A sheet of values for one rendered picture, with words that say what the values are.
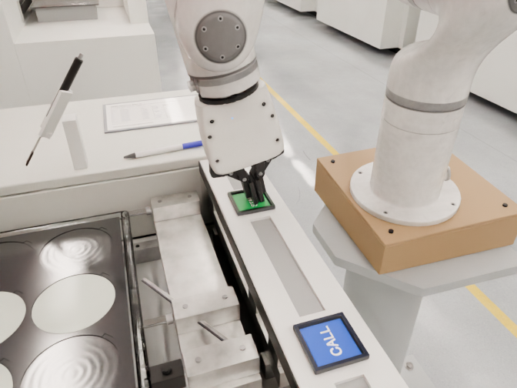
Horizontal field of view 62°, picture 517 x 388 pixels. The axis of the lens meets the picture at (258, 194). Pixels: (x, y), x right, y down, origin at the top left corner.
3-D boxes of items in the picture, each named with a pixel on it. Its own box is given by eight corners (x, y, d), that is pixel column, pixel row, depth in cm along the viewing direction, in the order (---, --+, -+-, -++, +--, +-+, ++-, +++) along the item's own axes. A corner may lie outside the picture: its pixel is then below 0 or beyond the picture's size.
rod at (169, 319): (139, 334, 52) (137, 326, 52) (138, 326, 54) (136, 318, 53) (177, 325, 54) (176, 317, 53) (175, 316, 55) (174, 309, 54)
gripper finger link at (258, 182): (250, 165, 58) (260, 203, 62) (272, 157, 58) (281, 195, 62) (244, 154, 61) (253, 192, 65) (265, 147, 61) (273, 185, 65)
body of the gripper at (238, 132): (191, 104, 49) (217, 183, 55) (275, 76, 50) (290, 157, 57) (180, 83, 55) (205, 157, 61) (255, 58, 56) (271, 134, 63)
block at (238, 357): (189, 393, 47) (187, 376, 45) (184, 366, 49) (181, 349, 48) (260, 372, 49) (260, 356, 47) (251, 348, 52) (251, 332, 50)
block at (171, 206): (154, 222, 73) (151, 207, 71) (151, 211, 75) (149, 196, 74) (201, 213, 75) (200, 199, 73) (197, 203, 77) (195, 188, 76)
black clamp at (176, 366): (153, 396, 46) (150, 382, 45) (151, 379, 48) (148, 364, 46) (186, 387, 47) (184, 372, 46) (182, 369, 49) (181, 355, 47)
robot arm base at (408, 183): (427, 158, 87) (450, 68, 76) (481, 219, 72) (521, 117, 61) (335, 168, 84) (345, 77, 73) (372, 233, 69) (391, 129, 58)
